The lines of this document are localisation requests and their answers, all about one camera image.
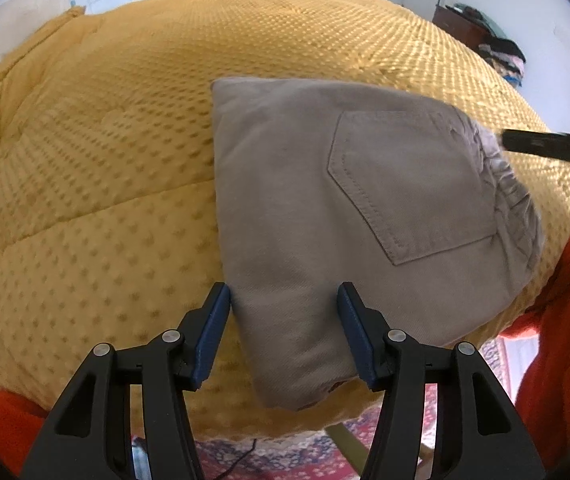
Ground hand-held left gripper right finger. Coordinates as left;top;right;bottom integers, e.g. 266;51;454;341
335;281;546;480

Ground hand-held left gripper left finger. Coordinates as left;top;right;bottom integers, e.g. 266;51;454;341
21;281;231;480

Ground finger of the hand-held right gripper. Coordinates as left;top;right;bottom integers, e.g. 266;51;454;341
501;130;570;166

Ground grey pants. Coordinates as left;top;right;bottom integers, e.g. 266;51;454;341
211;76;546;412

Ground pile of clothes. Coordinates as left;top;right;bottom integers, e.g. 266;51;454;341
452;2;528;86

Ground wooden bed leg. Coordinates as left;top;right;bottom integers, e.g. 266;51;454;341
325;422;368;476

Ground red patterned rug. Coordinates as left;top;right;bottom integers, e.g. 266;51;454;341
130;335;521;480

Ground dark wooden dresser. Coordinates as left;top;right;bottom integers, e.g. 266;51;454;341
434;4;491;52

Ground yellow dotted blanket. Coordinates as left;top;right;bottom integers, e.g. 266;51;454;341
0;0;570;443

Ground person's orange sweater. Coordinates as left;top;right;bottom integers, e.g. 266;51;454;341
498;227;570;480

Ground person's orange sleeve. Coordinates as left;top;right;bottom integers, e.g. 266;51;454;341
0;390;50;477

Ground cream pillow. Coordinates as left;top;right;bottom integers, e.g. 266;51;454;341
0;0;73;46

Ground black cable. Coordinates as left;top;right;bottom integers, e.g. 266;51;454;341
205;437;261;480

